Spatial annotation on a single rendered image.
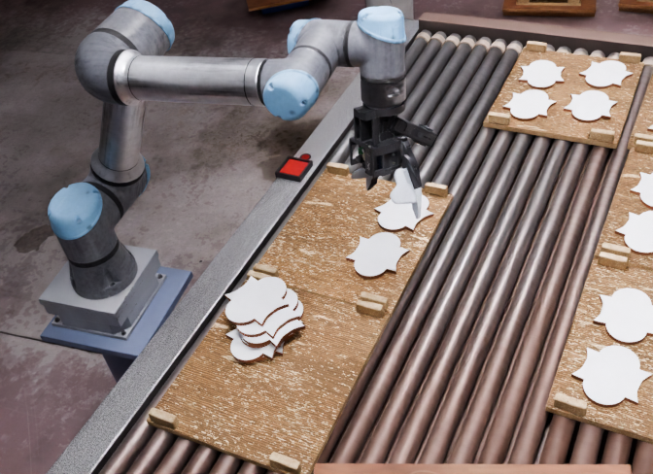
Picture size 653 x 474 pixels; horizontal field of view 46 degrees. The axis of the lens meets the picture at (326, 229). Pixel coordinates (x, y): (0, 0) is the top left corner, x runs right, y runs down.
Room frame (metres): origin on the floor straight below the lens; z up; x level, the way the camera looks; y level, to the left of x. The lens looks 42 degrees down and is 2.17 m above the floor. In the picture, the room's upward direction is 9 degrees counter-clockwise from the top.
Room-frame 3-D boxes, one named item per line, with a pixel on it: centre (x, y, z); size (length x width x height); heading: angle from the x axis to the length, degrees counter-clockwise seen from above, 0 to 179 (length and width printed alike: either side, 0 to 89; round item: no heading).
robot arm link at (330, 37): (1.14, -0.04, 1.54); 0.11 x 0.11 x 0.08; 64
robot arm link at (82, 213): (1.30, 0.52, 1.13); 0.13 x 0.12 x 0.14; 154
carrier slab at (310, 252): (1.34, -0.07, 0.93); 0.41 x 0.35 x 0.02; 148
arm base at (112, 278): (1.30, 0.52, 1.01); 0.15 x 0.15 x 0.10
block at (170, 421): (0.89, 0.37, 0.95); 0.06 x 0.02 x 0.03; 59
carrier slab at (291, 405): (0.98, 0.15, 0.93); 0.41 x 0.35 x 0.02; 149
